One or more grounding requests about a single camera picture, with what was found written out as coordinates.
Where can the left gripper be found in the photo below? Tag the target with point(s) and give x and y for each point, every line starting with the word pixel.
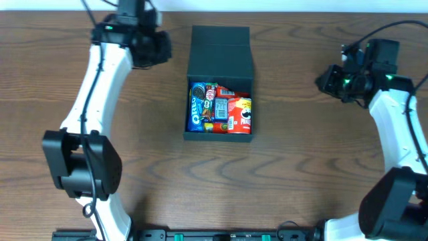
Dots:
pixel 160 47

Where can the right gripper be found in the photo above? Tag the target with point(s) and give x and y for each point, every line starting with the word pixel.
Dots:
pixel 327 82

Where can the black gift box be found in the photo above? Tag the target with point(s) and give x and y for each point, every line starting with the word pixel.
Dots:
pixel 219 54

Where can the KitKat chocolate bar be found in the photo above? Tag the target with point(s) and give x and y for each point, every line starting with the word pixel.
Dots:
pixel 210 94

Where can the blue Oreo cookie pack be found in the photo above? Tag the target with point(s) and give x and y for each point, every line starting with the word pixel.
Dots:
pixel 196 102

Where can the small dark blue packet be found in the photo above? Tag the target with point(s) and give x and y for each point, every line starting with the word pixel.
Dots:
pixel 221 109

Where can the yellow snack bag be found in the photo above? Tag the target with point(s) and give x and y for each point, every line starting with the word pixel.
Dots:
pixel 208 127

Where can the red snack bag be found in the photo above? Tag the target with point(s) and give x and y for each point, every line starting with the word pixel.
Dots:
pixel 223 92

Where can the red Pringles can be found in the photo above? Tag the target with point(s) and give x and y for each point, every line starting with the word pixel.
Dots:
pixel 239 116

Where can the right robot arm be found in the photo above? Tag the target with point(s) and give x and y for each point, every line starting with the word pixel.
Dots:
pixel 396 207

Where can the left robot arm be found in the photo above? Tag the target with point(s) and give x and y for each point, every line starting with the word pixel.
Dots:
pixel 81 159

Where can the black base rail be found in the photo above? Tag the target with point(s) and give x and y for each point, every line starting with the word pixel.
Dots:
pixel 288 234

